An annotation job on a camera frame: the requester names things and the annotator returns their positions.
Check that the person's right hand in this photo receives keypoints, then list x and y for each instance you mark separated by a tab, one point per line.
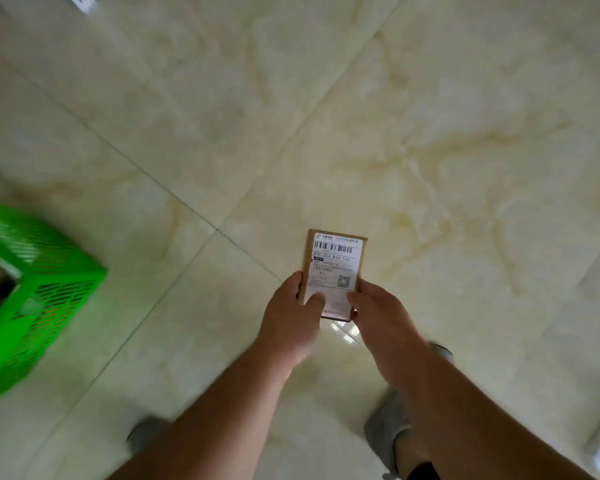
384	330

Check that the person's left hand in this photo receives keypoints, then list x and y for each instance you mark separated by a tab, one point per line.
285	324

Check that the person's left thumb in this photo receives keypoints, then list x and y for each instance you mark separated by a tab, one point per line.
314	303

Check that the person's right thumb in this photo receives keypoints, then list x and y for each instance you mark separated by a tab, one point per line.
353	297

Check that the small cardboard parcel white label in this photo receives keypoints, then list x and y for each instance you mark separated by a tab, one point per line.
334	272

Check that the person's right forearm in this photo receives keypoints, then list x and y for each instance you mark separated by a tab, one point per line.
475	419

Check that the person's left forearm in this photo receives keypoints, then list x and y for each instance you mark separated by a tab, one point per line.
200	419

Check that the grey shoe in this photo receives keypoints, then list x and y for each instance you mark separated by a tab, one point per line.
147	434
386	429

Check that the person's black trouser leg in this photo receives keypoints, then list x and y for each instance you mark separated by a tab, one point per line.
420	470

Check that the green plastic crate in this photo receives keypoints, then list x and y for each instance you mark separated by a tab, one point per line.
32	294

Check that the white object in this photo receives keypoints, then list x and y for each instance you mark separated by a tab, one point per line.
82	1

